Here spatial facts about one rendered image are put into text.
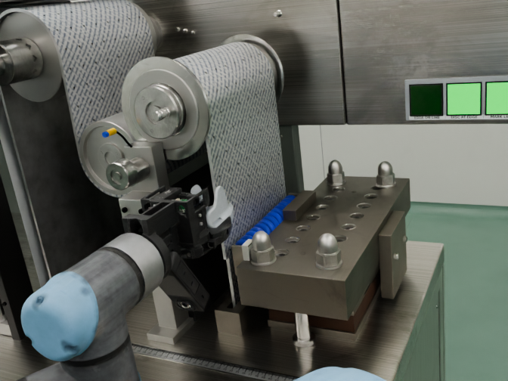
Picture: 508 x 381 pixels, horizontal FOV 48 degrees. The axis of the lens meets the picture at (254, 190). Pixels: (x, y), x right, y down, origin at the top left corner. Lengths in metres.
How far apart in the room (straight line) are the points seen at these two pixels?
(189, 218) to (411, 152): 2.90
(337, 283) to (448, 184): 2.84
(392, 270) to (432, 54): 0.36
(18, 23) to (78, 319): 0.55
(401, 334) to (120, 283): 0.44
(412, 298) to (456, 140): 2.56
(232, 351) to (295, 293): 0.14
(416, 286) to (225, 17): 0.60
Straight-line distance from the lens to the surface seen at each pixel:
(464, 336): 2.49
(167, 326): 0.93
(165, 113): 0.78
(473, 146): 3.47
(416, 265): 1.06
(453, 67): 1.01
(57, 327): 0.58
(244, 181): 0.90
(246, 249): 0.82
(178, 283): 0.72
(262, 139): 0.95
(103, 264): 0.62
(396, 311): 0.93
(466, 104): 1.01
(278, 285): 0.79
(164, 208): 0.69
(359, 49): 1.03
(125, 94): 0.85
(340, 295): 0.76
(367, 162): 3.62
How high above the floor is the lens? 1.39
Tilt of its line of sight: 19 degrees down
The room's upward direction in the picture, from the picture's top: 7 degrees counter-clockwise
